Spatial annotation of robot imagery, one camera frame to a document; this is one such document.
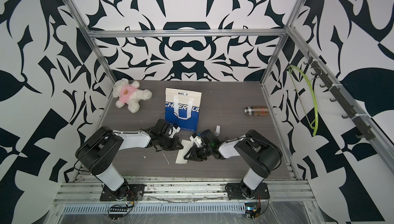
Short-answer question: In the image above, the blue white paper bag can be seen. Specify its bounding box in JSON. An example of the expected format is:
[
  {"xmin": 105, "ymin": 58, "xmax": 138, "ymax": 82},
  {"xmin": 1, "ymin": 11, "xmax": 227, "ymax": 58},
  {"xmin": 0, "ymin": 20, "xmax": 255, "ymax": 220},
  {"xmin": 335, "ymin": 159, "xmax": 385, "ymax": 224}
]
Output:
[{"xmin": 164, "ymin": 88, "xmax": 202, "ymax": 132}]

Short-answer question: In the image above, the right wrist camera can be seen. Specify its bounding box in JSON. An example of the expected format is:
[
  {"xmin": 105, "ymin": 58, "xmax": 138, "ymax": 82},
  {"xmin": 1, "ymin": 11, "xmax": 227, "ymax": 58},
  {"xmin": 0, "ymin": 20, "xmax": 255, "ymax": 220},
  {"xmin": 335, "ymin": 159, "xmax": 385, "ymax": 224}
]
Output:
[{"xmin": 190, "ymin": 133, "xmax": 203, "ymax": 148}]

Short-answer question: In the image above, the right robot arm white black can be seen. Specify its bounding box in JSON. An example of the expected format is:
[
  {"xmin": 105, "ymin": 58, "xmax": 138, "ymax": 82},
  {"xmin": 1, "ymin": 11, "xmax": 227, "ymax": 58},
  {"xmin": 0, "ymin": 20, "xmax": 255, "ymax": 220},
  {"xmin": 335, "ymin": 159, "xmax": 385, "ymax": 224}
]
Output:
[{"xmin": 184, "ymin": 129, "xmax": 283, "ymax": 195}]

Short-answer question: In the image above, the plaid glasses case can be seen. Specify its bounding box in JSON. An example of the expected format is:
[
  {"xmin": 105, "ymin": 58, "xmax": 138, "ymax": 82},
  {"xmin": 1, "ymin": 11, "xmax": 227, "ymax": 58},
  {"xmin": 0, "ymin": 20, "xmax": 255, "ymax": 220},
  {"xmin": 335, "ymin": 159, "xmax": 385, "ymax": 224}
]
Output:
[{"xmin": 244, "ymin": 106, "xmax": 269, "ymax": 116}]

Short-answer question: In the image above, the white teddy bear pink shirt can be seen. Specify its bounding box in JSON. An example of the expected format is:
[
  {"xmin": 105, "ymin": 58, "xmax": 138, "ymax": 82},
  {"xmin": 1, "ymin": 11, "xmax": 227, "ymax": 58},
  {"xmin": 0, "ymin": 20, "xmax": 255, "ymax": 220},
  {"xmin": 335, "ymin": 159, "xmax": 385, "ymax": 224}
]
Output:
[{"xmin": 112, "ymin": 78, "xmax": 152, "ymax": 113}]

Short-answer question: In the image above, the grey wall hook rack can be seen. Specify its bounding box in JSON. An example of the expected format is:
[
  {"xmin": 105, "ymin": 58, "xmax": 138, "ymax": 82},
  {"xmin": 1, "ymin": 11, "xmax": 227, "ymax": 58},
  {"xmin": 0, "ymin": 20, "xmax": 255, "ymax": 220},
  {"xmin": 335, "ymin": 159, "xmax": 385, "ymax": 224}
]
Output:
[{"xmin": 304, "ymin": 51, "xmax": 376, "ymax": 141}]

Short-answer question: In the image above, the green clothes hanger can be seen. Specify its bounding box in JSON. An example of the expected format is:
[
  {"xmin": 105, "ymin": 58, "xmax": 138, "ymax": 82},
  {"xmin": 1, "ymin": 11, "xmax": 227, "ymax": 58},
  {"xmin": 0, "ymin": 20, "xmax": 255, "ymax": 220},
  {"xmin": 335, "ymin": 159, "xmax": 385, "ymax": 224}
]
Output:
[{"xmin": 287, "ymin": 65, "xmax": 319, "ymax": 137}]

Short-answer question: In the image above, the electronics board right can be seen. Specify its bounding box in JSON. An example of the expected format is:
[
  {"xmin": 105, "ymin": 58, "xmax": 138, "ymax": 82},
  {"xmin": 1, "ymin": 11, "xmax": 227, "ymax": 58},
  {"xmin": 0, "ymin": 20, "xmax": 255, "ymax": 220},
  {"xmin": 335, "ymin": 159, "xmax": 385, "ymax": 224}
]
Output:
[{"xmin": 245, "ymin": 203, "xmax": 261, "ymax": 219}]

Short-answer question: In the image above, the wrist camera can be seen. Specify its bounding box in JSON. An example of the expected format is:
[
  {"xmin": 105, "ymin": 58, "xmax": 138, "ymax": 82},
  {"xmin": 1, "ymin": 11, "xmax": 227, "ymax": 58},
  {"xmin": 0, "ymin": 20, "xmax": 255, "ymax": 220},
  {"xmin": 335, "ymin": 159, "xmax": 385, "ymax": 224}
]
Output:
[
  {"xmin": 168, "ymin": 124, "xmax": 181, "ymax": 138},
  {"xmin": 190, "ymin": 133, "xmax": 203, "ymax": 148}
]

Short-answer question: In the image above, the white paper receipt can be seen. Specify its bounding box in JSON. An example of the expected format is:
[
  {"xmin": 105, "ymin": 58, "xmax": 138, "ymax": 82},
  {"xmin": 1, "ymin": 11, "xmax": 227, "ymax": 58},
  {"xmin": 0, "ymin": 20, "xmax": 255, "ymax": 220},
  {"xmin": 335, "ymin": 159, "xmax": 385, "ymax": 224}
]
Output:
[{"xmin": 175, "ymin": 139, "xmax": 194, "ymax": 164}]

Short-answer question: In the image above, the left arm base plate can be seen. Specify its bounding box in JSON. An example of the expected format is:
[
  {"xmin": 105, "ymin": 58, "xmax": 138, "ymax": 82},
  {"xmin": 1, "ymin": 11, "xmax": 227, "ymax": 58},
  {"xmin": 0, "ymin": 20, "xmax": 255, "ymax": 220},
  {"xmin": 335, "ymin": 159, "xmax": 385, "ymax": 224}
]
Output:
[{"xmin": 100, "ymin": 183, "xmax": 146, "ymax": 202}]

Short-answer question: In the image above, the black electronics board left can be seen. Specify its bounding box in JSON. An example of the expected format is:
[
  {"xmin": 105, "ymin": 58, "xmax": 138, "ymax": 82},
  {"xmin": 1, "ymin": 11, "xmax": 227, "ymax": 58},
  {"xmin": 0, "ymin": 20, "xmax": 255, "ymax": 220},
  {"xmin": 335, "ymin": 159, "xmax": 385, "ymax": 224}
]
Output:
[{"xmin": 107, "ymin": 205, "xmax": 133, "ymax": 220}]

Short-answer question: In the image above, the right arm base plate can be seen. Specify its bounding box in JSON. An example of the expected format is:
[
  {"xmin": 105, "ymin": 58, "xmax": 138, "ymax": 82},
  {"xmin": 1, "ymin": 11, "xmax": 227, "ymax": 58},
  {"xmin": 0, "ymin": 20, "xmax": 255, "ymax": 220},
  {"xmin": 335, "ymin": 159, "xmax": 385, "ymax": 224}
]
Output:
[{"xmin": 225, "ymin": 182, "xmax": 270, "ymax": 200}]

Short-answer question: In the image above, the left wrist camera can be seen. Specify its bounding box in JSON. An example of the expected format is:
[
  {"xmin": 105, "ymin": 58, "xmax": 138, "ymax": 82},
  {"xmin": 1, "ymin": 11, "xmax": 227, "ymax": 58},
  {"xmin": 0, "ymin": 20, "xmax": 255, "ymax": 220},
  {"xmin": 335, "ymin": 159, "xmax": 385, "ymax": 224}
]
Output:
[{"xmin": 168, "ymin": 124, "xmax": 181, "ymax": 138}]

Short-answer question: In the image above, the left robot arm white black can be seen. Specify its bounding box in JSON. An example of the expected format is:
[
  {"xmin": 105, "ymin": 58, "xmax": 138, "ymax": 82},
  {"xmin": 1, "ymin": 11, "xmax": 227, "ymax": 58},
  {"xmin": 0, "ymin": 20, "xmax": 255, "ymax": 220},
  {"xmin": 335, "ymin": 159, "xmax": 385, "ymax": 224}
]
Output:
[{"xmin": 75, "ymin": 119, "xmax": 184, "ymax": 196}]

